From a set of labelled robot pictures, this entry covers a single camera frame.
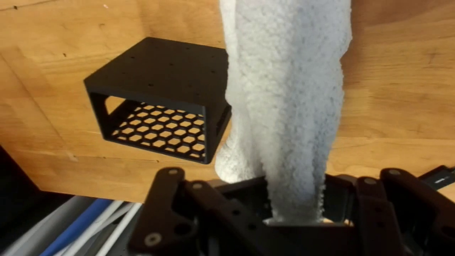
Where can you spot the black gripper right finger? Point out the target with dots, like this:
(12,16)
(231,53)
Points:
(401,215)

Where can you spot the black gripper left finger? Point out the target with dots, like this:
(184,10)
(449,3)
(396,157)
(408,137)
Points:
(165,223)

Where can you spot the white terry cloth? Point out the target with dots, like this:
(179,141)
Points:
(284,85)

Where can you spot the black perforated box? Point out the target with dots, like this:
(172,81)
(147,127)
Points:
(165,97)

